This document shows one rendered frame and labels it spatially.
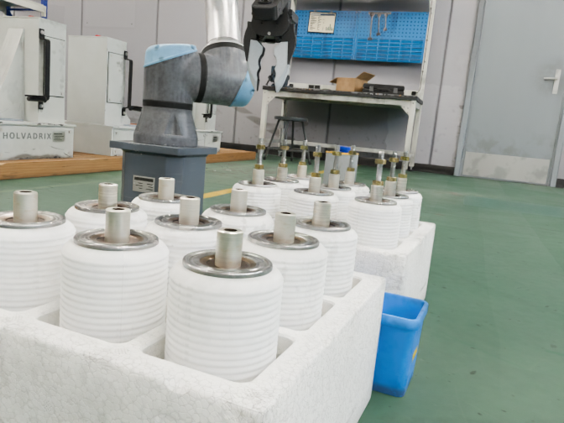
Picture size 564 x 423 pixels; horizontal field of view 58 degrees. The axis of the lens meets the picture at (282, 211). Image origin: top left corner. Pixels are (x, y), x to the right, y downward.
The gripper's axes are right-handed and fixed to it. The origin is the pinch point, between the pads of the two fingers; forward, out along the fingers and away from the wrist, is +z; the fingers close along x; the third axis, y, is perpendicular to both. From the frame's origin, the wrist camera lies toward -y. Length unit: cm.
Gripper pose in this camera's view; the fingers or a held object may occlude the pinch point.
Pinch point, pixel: (266, 84)
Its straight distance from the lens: 99.4
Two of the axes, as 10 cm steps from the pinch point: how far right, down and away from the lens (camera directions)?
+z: -0.9, 9.8, 1.6
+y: 2.2, -1.4, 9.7
